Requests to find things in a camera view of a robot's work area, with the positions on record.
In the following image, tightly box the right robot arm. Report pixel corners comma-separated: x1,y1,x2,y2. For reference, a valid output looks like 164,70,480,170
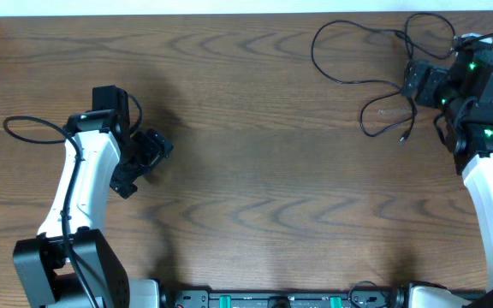
391,33,493,307

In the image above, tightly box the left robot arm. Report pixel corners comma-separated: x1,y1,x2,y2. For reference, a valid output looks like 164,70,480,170
13,86,173,307

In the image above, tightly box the left camera black cable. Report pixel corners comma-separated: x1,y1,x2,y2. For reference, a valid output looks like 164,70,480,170
2,93,145,308

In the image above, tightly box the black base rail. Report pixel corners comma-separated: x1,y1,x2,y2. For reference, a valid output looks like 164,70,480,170
160,280,487,308

